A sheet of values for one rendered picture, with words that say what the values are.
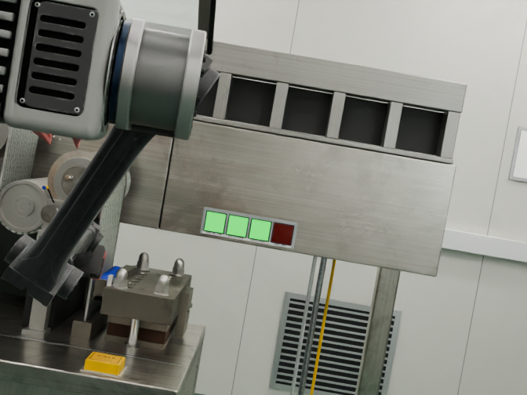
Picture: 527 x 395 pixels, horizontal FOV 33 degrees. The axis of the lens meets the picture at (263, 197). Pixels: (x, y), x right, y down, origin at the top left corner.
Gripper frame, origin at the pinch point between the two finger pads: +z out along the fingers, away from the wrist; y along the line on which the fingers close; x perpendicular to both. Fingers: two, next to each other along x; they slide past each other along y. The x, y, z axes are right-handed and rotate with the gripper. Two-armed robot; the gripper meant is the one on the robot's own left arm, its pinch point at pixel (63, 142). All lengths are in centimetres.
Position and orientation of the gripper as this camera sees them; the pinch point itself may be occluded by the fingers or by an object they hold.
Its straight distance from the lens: 193.9
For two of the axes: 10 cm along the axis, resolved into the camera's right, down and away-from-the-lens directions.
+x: 1.2, -7.9, 6.0
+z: -0.8, 5.9, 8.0
